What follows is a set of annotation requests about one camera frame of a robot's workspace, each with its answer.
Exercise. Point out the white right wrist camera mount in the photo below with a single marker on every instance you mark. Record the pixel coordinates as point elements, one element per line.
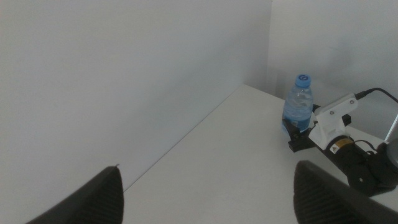
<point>329,124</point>

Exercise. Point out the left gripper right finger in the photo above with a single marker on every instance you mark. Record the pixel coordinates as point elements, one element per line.
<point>323,202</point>

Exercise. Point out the clear water bottle blue label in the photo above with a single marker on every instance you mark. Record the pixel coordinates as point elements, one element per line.
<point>298,105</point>

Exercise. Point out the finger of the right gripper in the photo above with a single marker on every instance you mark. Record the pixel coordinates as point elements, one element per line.
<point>291,130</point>
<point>316,108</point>

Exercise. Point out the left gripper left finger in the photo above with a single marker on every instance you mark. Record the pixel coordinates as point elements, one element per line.
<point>99,202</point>

